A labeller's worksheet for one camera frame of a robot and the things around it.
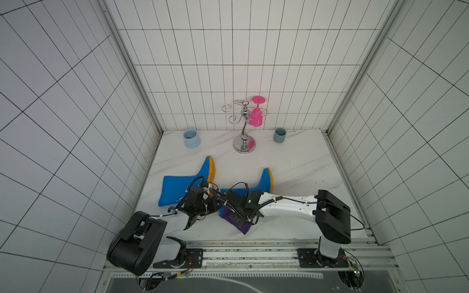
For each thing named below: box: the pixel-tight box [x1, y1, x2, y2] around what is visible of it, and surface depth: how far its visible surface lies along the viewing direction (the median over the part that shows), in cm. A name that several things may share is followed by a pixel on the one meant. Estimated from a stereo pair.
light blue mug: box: [183, 126, 201, 149], surface depth 115 cm
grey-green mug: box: [273, 128, 287, 143], surface depth 116 cm
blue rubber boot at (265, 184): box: [220, 167, 274, 196], surface depth 91 cm
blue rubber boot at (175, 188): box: [158, 155, 216, 207], surface depth 94 cm
